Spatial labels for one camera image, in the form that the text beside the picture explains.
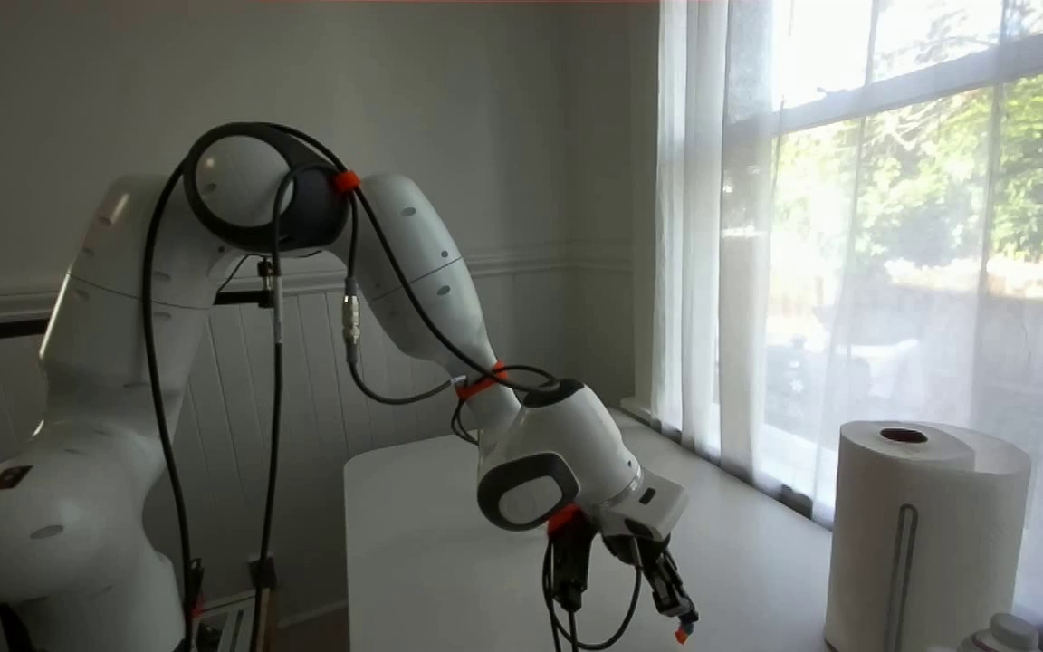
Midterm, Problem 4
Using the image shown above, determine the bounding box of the dark wall outlet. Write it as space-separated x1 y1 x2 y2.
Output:
247 555 282 598

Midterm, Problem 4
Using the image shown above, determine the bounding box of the sheer white curtain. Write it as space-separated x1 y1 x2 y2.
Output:
647 0 1043 630

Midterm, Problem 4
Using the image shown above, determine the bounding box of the orange camera mount clip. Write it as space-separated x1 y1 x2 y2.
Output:
543 500 585 541

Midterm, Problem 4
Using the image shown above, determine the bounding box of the white framed board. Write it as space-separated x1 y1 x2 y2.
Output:
200 592 259 652

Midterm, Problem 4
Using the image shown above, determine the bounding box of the white framed window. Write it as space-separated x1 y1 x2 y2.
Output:
718 0 1043 511

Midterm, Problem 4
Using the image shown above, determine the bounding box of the metal paper towel holder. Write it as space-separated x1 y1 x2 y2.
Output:
886 500 924 652

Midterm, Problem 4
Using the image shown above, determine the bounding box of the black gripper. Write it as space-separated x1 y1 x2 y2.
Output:
599 517 701 635

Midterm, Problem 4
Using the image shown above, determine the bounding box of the thin black cable silver connector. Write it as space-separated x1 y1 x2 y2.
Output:
247 167 562 652

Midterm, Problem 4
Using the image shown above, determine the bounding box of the white paper towel roll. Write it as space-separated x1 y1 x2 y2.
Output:
822 417 1035 652

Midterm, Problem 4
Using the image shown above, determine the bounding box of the orange forearm cable clip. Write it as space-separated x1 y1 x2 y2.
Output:
451 357 510 405

